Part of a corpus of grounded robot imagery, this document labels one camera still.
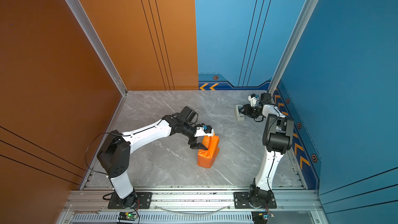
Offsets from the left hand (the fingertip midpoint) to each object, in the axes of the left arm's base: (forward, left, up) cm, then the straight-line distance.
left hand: (208, 138), depth 82 cm
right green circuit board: (-33, -24, -12) cm, 43 cm away
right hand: (+24, -23, -7) cm, 34 cm away
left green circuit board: (-34, +37, -13) cm, 52 cm away
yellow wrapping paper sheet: (-11, +2, +1) cm, 11 cm away
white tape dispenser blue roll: (+19, -21, -7) cm, 30 cm away
